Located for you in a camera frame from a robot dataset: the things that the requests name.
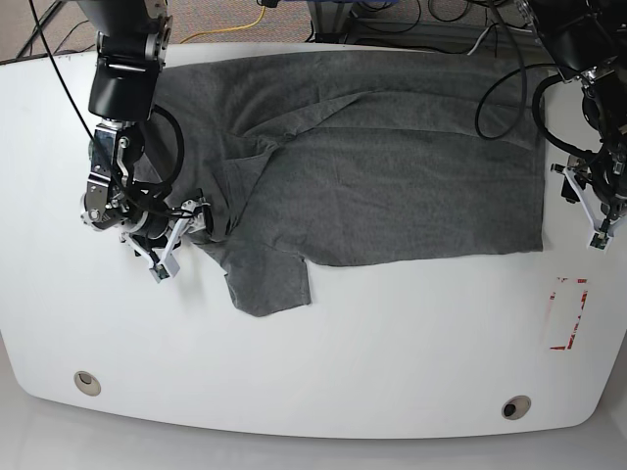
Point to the grey t-shirt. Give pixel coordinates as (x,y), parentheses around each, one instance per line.
(351,158)

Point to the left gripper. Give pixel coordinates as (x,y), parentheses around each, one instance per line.
(609,187)

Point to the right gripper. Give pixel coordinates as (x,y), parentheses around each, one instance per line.
(152,231)

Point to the red tape rectangle marking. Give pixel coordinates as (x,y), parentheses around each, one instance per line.
(566,307)

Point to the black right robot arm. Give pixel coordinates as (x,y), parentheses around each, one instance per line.
(137,150)

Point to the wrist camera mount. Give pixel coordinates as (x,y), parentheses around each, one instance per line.
(161,261)
(602,228)

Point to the table cable grommet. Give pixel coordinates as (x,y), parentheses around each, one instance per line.
(516,408)
(87,383)

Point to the right table cable grommet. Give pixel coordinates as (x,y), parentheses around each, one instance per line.
(516,408)

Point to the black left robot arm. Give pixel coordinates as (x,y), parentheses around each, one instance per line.
(587,42)

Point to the left table cable grommet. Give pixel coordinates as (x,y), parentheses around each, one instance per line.
(87,383)

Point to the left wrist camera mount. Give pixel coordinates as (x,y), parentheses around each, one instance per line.
(602,228)

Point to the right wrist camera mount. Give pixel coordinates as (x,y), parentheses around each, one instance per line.
(161,261)

